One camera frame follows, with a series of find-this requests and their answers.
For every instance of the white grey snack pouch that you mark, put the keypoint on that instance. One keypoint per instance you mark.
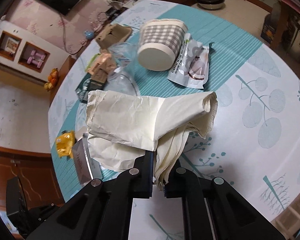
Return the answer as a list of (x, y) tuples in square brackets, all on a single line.
[(191, 68)]

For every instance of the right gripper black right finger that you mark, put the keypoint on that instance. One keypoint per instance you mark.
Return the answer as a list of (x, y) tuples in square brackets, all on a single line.
[(177, 180)]

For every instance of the small tan cardboard box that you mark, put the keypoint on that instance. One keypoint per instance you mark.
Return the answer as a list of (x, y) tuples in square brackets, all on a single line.
[(102, 67)]

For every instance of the grey checked paper cup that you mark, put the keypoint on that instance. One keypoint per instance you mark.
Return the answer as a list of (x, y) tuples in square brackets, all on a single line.
[(159, 43)]

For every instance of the blue ceramic teapot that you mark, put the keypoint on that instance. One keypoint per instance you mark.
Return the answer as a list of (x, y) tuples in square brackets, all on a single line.
[(89, 35)]

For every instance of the clear plastic bottle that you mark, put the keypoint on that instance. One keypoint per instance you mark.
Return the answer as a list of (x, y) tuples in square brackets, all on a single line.
[(122, 79)]

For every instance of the fruit bowl with oranges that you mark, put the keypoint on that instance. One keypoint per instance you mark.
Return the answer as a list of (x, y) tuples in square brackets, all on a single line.
[(52, 80)]

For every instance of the brown cardboard egg carton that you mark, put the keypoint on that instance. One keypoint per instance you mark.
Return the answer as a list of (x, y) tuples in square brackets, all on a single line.
[(112, 34)]

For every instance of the cream paper bag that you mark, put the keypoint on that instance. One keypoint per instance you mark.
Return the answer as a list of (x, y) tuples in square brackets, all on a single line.
[(122, 127)]

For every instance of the pink dumbbells on shelf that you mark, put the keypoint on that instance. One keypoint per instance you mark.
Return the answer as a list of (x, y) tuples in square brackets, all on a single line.
[(36, 58)]

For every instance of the green white tea packet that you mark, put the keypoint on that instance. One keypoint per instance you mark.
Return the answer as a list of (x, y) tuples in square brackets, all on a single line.
[(91, 62)]

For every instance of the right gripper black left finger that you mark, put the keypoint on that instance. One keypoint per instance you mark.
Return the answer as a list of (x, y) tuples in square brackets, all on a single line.
[(144, 183)]

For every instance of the yellow snack wrapper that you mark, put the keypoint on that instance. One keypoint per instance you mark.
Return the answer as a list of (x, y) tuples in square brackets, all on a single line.
[(64, 144)]

